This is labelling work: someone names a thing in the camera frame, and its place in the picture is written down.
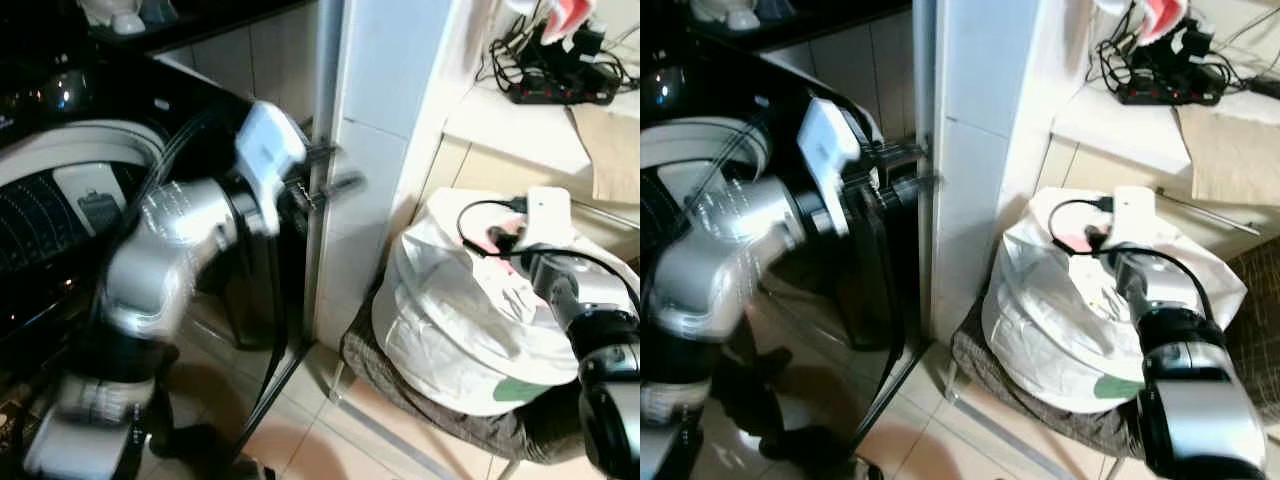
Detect black washing machine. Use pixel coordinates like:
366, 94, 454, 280
640, 25, 929, 480
0, 35, 326, 480

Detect white plastic laundry bag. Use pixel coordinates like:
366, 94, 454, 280
980, 186, 1250, 417
371, 188, 641, 417

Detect thin metal rod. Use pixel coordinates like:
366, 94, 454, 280
1154, 188, 1263, 238
572, 198, 641, 227

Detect beige cloth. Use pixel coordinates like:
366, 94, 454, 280
1174, 104, 1280, 207
568, 104, 641, 207

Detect black power strip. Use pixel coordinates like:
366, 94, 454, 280
1116, 84, 1225, 108
508, 84, 618, 108

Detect grey washer tub rim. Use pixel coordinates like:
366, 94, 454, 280
640, 117, 773, 173
0, 119, 168, 193

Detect white figurine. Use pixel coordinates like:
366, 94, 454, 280
688, 0, 763, 33
78, 0, 183, 37

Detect red and white object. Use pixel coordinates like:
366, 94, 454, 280
504, 0, 601, 47
1094, 0, 1191, 47

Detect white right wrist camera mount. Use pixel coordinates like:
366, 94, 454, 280
1109, 185, 1160, 247
524, 186, 574, 248

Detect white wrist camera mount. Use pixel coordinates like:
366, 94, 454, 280
524, 186, 574, 248
234, 100, 310, 237
794, 97, 867, 237
1109, 185, 1160, 247

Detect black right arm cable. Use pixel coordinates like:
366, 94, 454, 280
1047, 197, 1219, 293
457, 198, 641, 293

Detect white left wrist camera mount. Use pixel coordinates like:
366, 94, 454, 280
234, 100, 310, 237
794, 97, 867, 237

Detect tangled black charger cables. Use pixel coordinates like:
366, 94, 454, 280
1095, 22, 1280, 93
476, 22, 633, 93

